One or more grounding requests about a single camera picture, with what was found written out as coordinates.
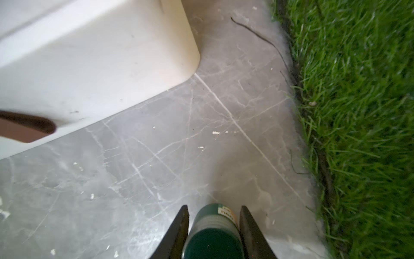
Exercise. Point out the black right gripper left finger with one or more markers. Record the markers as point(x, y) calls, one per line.
point(172, 244)

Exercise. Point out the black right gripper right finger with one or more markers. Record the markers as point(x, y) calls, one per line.
point(254, 243)

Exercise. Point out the green paint can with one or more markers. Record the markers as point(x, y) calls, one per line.
point(214, 235)

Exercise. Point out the white bottom drawer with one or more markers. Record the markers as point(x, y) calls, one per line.
point(75, 63)

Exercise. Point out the green artificial grass mat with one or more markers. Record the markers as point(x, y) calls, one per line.
point(353, 73)

